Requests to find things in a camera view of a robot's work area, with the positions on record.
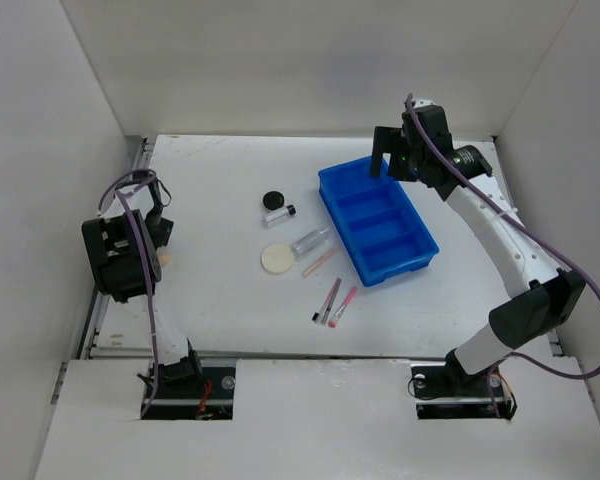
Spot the beige makeup sponge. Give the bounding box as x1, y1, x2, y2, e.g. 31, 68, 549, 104
158, 247, 173, 268

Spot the clear vial black cap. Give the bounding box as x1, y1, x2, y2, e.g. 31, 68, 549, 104
262, 205, 296, 228

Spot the clear plastic bottle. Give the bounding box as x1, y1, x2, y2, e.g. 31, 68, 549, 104
291, 228, 331, 261

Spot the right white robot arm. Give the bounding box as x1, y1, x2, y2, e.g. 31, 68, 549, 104
370, 105, 585, 394

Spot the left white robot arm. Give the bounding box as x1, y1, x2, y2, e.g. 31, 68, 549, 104
81, 176, 205, 397

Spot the blue compartment tray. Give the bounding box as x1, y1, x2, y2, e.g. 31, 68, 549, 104
318, 157, 439, 287

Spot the black round compact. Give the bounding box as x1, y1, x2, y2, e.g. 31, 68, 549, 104
262, 190, 285, 211

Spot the cream round powder puff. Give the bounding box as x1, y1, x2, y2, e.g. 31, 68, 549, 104
260, 243, 295, 275

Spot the pink lip pencil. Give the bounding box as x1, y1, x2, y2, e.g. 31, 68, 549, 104
302, 246, 339, 278

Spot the left metal rail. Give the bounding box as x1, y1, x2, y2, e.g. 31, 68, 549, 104
77, 135, 155, 360

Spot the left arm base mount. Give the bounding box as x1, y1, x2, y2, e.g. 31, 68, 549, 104
137, 359, 237, 421

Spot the pink handle makeup brush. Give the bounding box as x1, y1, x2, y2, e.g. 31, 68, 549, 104
327, 287, 357, 328

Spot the grey handle makeup brush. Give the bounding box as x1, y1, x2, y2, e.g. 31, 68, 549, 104
312, 278, 341, 324

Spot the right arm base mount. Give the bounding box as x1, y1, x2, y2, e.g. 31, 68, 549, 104
407, 362, 518, 421

